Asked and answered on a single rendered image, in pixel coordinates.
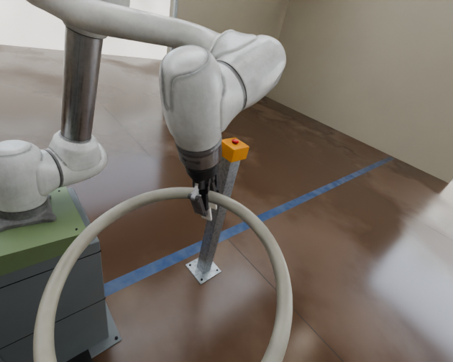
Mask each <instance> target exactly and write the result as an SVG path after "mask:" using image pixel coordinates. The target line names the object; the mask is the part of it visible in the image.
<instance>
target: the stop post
mask: <svg viewBox="0 0 453 362"><path fill-rule="evenodd" d="M232 139H237V138H235V137H234V138H230V139H222V141H221V145H222V156H221V161H220V164H219V186H218V187H216V190H219V193H220V194H222V195H225V196H227V197H229V198H230V197H231V194H232V190H233V187H234V182H235V179H236V176H237V171H238V168H239V163H240V161H241V160H243V159H246V158H247V153H248V151H249V146H248V145H246V144H245V143H243V142H242V141H240V140H239V143H238V144H235V143H233V142H232ZM237 140H238V139H237ZM226 212H227V209H225V208H223V207H221V206H219V205H217V209H216V210H214V209H211V215H212V221H208V220H207V222H206V227H205V231H204V235H203V240H202V244H201V250H200V254H199V257H198V258H197V259H195V260H193V261H191V262H189V263H188V264H186V266H187V268H188V269H189V270H190V272H191V273H192V275H193V276H194V277H195V278H196V279H197V281H198V282H199V283H200V284H203V283H204V282H206V281H208V280H209V279H211V278H212V277H214V276H216V275H217V274H219V273H220V272H221V270H220V269H219V268H218V266H217V265H215V263H214V262H213V260H214V254H215V252H216V247H217V244H218V241H219V237H220V233H221V229H222V226H223V223H224V219H225V215H226Z"/></svg>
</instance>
